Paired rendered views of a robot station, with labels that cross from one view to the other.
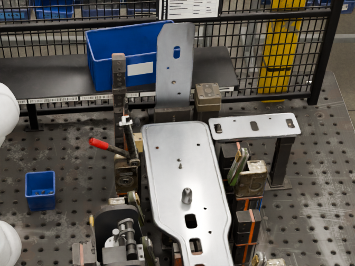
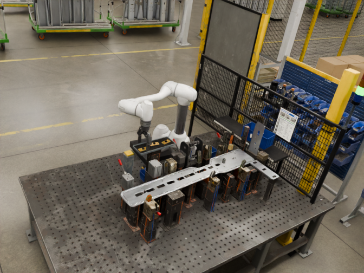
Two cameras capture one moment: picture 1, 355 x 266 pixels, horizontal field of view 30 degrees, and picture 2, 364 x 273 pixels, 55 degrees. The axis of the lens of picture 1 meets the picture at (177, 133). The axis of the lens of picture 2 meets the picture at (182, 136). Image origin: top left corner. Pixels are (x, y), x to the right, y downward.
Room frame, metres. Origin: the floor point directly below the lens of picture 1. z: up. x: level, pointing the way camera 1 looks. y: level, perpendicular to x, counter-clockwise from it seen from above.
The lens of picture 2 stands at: (-0.55, -2.11, 2.84)
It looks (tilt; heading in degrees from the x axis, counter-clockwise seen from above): 31 degrees down; 58
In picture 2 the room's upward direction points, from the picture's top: 9 degrees clockwise
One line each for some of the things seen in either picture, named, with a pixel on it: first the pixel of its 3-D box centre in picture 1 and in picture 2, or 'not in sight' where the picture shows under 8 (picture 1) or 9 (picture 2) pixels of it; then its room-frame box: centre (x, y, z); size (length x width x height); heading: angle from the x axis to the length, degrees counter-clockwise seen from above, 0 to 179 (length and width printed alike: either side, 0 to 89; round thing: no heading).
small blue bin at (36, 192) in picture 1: (41, 191); (210, 153); (1.43, 0.45, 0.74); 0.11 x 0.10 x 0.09; 11
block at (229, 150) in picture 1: (231, 179); (248, 180); (1.45, -0.19, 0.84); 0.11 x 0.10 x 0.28; 101
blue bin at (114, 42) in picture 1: (134, 55); (258, 135); (1.75, 0.16, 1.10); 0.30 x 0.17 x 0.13; 108
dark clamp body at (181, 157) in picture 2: not in sight; (177, 171); (0.82, 0.09, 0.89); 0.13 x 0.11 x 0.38; 101
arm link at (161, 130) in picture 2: not in sight; (161, 135); (0.90, 0.67, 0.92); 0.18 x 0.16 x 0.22; 136
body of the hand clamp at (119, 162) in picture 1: (126, 198); (219, 160); (1.31, 0.15, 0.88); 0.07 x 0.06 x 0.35; 101
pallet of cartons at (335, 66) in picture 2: not in sight; (345, 89); (5.48, 1.91, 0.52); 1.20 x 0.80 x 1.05; 3
